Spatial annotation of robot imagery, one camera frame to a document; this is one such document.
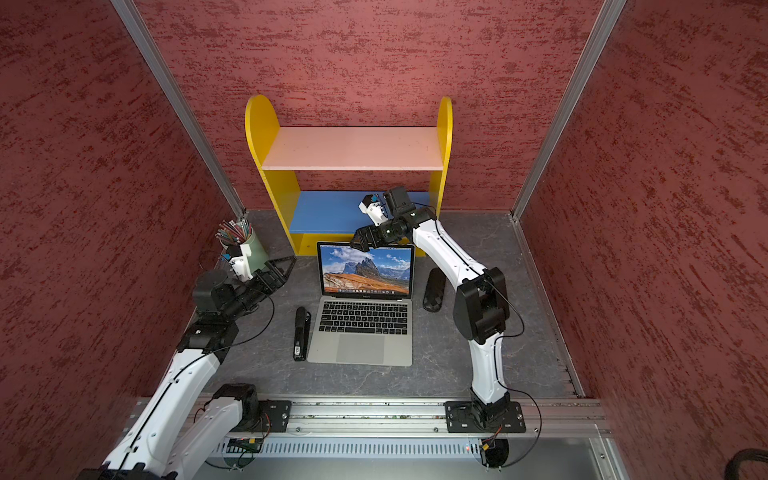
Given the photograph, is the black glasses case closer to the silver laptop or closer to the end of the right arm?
the silver laptop

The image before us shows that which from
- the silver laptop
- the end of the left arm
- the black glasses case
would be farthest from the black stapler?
the black glasses case

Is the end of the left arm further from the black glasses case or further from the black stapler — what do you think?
the black glasses case

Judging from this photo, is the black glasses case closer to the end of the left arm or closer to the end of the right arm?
the end of the right arm

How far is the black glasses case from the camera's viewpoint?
3.08 feet

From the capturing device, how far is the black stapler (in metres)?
0.83

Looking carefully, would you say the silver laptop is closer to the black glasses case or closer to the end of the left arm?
the black glasses case

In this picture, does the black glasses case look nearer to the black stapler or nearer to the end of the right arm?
the end of the right arm

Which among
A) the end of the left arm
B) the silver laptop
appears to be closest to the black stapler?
the silver laptop

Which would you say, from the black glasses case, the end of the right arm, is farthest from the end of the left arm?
the black glasses case

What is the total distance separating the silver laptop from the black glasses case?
5cm

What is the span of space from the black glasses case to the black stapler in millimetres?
377

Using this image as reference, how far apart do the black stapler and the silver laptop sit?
0.06 feet

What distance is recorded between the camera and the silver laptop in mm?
852
